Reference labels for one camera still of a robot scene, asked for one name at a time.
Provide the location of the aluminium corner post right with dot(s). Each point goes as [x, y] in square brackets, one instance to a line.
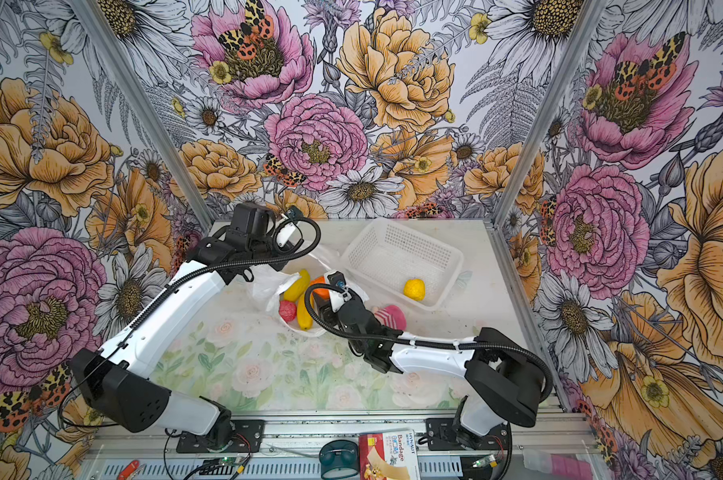
[583, 32]

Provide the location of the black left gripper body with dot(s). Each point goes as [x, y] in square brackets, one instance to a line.
[266, 246]

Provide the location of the pink transparent packet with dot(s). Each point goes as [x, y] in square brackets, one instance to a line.
[558, 465]

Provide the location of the aluminium corner post left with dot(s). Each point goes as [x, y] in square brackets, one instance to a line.
[115, 58]

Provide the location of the yellow toy corn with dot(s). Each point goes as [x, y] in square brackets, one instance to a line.
[304, 319]

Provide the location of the white plastic bag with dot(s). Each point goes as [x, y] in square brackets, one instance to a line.
[267, 287]

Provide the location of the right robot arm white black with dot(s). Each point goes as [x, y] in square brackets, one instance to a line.
[508, 382]

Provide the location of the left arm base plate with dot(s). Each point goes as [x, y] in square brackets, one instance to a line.
[237, 436]

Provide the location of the teal round tape dispenser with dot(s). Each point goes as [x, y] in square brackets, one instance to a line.
[339, 459]

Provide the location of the pink toy strawberry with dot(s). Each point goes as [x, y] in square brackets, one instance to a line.
[287, 311]

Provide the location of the red handled tool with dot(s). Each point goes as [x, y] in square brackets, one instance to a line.
[130, 471]

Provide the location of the white plastic mesh basket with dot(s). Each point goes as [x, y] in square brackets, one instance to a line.
[387, 254]

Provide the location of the yellow toy lemon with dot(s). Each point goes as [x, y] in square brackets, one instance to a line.
[415, 289]

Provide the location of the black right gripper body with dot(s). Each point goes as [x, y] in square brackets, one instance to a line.
[326, 311]

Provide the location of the yellow toy banana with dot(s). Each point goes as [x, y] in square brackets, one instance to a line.
[294, 292]

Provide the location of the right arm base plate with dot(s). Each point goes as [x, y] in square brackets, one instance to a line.
[444, 434]

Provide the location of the red white bandage box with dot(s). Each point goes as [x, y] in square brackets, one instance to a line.
[390, 455]

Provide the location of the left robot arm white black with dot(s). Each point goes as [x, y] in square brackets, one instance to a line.
[115, 380]

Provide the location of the aluminium corner post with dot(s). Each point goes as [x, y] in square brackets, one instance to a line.
[115, 58]
[583, 32]

